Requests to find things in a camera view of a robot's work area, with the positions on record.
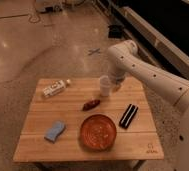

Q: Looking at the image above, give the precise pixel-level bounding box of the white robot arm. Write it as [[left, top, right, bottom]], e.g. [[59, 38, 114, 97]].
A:
[[107, 40, 189, 171]]

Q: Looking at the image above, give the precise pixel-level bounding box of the orange ceramic plate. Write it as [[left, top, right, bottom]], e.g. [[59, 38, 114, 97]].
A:
[[79, 114, 117, 151]]

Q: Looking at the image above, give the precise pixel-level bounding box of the dark red snack packet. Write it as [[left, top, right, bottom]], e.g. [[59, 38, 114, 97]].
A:
[[82, 99, 100, 111]]

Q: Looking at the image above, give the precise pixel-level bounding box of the wooden folding table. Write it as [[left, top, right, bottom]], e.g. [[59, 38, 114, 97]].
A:
[[13, 77, 164, 163]]

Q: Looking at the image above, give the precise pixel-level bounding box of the black and white case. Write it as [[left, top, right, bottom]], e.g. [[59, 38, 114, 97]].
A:
[[119, 104, 138, 129]]

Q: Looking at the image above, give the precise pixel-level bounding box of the blue sponge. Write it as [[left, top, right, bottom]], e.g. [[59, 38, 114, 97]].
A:
[[44, 121, 66, 143]]

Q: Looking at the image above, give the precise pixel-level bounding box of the black box on floor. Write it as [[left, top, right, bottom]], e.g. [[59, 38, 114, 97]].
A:
[[108, 25, 122, 38]]

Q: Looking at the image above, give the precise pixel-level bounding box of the cable on floor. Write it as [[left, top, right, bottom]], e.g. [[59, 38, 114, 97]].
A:
[[27, 0, 42, 25]]

